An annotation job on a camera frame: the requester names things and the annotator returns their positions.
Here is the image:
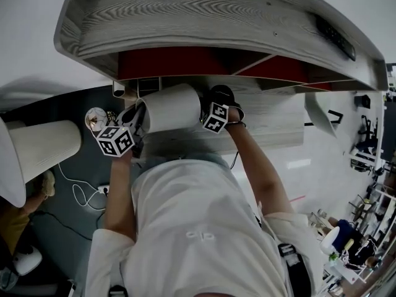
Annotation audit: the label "white floor cable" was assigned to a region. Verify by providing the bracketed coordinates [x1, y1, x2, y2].
[56, 161, 110, 212]

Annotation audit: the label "black shoulder strap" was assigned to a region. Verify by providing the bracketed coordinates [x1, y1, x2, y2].
[277, 242, 312, 297]

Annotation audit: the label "grey wooden desk with shelves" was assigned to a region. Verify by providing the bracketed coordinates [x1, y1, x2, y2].
[53, 0, 389, 164]

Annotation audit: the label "person's blue jeans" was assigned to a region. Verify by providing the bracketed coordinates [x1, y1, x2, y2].
[147, 151, 232, 173]

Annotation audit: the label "black floor cable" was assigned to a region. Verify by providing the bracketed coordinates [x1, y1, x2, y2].
[28, 210, 108, 241]

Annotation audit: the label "white round wire-leg table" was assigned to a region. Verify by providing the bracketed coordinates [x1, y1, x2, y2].
[319, 227, 342, 257]

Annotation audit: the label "white table lamp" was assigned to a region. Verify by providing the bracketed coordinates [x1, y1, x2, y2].
[136, 82, 239, 135]

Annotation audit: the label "black office chair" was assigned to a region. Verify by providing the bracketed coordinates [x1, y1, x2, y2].
[356, 114, 381, 136]

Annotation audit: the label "person's left forearm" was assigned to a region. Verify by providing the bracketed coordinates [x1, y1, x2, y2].
[101, 155, 137, 244]

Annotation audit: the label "person in white shirt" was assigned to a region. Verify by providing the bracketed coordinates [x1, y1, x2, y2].
[84, 157, 323, 297]

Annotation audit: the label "grey chair with black frame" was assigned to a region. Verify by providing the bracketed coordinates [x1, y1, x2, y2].
[304, 92, 345, 139]

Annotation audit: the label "white slotted organiser box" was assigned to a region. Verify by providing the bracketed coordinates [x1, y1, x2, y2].
[111, 76, 162, 100]

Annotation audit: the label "gold wire ornament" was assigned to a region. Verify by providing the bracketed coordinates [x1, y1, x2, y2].
[106, 110, 120, 127]

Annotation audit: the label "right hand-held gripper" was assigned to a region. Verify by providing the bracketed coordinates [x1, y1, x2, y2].
[202, 101, 230, 135]

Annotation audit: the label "black strap buckle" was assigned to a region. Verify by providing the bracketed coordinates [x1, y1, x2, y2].
[108, 284, 129, 297]

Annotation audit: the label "black remote control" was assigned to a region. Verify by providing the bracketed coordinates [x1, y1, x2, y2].
[313, 14, 358, 62]

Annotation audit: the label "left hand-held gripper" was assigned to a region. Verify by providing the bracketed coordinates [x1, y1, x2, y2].
[95, 105, 146, 160]

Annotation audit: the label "person's right forearm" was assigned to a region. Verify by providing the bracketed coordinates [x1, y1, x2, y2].
[223, 106, 295, 218]

